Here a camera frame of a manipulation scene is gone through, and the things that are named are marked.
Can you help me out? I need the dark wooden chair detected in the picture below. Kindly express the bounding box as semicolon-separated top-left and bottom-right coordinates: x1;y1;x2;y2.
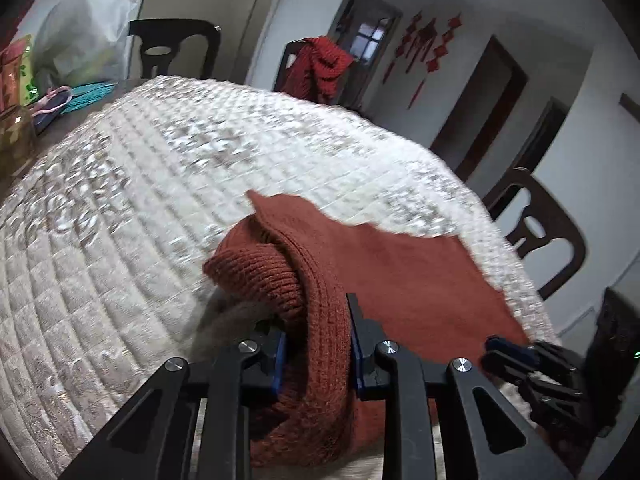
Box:
273;37;362;111
127;18;222;82
481;167;587;302

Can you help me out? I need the colourful snack packet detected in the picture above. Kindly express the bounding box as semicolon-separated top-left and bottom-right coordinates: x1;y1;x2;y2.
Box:
0;35;39;111

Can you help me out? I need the brown wooden door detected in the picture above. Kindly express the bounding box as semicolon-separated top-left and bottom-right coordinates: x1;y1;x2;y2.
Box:
429;35;529;182

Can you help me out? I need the dark narrow door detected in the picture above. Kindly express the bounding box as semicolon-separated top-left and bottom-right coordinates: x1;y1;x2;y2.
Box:
509;97;571;187

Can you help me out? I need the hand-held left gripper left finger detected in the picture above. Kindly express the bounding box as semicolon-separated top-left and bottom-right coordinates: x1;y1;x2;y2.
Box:
60;329;289;480

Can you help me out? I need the red knot wall ornament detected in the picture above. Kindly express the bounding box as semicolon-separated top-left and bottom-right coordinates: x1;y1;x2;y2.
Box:
382;22;418;86
406;11;464;111
412;16;437;63

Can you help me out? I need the white plastic bag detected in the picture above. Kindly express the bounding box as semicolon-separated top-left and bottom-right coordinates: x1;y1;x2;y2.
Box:
31;0;149;89

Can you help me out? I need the window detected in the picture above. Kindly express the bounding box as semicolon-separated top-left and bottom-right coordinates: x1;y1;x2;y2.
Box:
349;21;387;62

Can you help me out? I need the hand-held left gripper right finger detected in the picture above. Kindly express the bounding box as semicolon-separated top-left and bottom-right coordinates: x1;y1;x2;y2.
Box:
346;293;576;480

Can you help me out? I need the teal woven mat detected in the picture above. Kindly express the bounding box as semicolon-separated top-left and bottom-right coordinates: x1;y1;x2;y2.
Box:
61;80;119;114

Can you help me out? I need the white quilted blanket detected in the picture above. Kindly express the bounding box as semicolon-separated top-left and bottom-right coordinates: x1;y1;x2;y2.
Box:
0;75;560;480

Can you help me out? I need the rust red knit sweater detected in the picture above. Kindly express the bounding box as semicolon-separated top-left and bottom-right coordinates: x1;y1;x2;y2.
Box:
202;190;532;469

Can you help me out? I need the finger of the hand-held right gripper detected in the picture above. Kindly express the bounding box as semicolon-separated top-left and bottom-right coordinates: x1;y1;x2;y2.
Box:
484;336;586;377
480;352;590;427

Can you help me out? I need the grey framed doorway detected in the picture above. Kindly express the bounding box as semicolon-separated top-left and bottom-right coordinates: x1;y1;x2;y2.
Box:
331;0;404;112

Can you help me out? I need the glass jar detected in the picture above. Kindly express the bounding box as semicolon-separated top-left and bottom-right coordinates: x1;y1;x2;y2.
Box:
0;105;37;177

